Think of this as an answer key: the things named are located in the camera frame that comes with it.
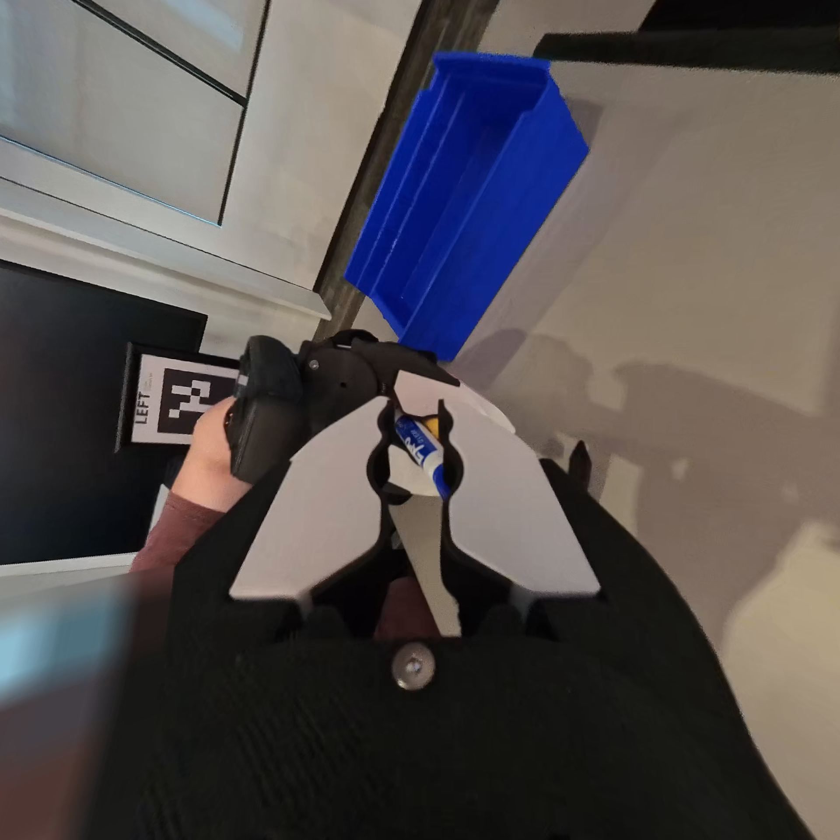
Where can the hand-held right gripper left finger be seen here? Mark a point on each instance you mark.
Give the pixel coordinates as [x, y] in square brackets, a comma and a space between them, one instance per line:
[315, 512]

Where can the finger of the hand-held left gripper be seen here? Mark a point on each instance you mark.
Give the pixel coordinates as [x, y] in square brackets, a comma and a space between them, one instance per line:
[403, 469]
[420, 390]

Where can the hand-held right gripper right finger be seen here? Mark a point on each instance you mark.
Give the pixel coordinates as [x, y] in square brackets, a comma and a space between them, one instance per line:
[518, 512]

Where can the blue dry erase marker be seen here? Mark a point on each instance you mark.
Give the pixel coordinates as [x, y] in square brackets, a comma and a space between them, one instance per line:
[423, 453]

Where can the yellow dry erase marker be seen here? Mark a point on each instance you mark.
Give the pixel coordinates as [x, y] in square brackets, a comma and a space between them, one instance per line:
[432, 425]

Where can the person's left forearm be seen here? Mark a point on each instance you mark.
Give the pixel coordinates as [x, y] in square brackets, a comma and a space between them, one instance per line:
[177, 531]

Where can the blue plastic bin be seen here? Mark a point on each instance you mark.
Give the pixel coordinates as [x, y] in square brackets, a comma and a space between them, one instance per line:
[459, 197]

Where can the black flat screen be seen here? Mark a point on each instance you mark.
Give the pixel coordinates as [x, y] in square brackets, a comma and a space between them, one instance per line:
[59, 407]

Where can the black mat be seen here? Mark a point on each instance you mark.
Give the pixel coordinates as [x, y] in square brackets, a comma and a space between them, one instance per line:
[754, 13]

